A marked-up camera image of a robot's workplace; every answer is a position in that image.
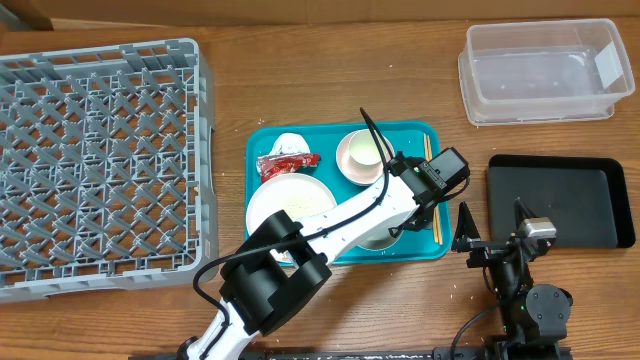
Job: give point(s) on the pink bowl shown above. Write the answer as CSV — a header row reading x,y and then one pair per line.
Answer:
x,y
357,174

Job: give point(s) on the clear plastic bin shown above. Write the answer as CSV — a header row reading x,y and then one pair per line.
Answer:
x,y
543,71

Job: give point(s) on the left wooden chopstick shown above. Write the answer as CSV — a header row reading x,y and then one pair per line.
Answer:
x,y
436,230

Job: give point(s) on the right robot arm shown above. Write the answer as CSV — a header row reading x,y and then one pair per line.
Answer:
x,y
534,316

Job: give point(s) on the red snack wrapper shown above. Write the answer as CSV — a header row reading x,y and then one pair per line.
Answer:
x,y
271,166

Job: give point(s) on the grey bowl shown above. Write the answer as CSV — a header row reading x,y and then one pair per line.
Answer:
x,y
381,240

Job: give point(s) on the large white plate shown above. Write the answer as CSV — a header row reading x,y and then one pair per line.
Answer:
x,y
299,195

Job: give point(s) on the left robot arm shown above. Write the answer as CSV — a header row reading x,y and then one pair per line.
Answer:
x,y
284,263

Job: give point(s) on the grey dishwasher rack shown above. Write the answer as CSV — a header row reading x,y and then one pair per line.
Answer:
x,y
106,169

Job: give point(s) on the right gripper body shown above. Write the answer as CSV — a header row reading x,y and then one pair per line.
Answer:
x,y
488,253

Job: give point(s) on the crumpled white tissue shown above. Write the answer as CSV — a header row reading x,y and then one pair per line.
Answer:
x,y
289,143

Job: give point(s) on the wooden chopstick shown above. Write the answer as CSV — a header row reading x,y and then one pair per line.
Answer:
x,y
436,230
439,230

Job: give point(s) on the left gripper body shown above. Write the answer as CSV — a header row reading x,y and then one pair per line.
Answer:
x,y
417,185

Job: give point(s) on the white cup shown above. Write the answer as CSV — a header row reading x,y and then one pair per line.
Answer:
x,y
366,149

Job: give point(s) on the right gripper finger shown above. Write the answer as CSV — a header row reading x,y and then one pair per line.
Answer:
x,y
466,234
522,212

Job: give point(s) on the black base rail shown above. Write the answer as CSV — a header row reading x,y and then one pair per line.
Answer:
x,y
438,353

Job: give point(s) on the black tray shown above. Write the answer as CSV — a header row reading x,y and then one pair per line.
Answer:
x,y
586,198

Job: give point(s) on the right wooden chopstick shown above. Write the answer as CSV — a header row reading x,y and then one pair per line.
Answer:
x,y
439,230

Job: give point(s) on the teal serving tray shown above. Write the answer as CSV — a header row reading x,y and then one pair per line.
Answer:
x,y
407,136

